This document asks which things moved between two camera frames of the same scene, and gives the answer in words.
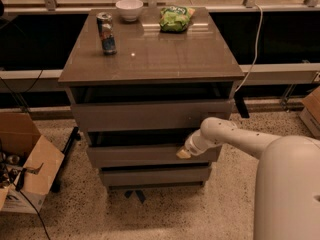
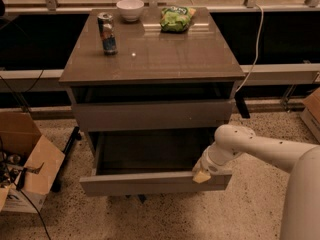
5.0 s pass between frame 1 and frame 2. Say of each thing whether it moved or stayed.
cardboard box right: stayed
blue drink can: stayed
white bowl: stayed
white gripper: moved
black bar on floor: stayed
